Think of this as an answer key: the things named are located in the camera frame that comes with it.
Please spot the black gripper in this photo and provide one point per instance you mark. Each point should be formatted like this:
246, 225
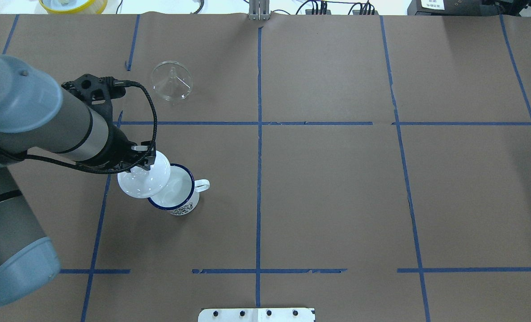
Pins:
119, 149

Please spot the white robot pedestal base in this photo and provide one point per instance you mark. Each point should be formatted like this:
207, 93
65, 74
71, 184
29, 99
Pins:
257, 315

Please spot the white enamel cup blue rim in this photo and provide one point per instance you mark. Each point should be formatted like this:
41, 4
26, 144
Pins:
181, 194

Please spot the white round cup lid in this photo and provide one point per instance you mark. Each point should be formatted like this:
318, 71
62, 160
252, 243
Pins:
142, 184

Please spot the black desktop box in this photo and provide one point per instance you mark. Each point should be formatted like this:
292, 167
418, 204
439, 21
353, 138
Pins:
474, 8

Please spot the yellow tape roll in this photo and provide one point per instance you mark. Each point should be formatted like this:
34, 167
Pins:
74, 6

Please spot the aluminium frame post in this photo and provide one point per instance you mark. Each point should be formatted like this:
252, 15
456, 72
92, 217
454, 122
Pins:
259, 10

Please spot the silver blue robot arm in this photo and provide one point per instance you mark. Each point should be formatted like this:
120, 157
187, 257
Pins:
70, 125

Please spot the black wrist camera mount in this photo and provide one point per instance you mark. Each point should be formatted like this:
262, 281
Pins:
97, 93

